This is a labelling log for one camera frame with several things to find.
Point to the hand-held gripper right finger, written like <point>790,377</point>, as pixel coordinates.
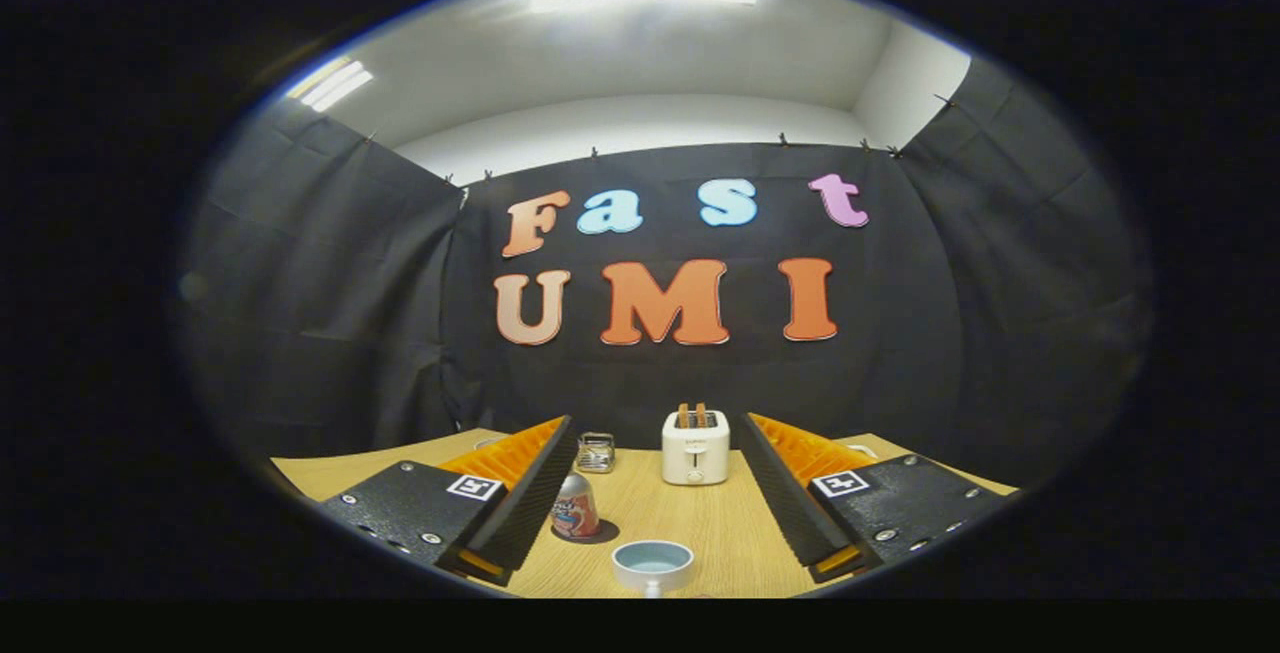
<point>790,503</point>

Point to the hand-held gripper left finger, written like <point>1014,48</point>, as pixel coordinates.
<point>530,503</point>

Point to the silver juice bottle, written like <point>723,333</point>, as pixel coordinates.
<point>576,508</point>

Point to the dark brown round coaster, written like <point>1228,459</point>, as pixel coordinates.
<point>606,533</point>

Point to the white cup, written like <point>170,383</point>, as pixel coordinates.
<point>652,565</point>

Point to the small white holder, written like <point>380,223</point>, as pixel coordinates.
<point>862,450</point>

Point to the wooden table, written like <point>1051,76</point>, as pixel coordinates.
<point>700,518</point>

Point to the white toaster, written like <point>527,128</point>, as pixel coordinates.
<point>695,453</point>

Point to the small ceiling light panel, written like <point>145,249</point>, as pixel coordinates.
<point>330,85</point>

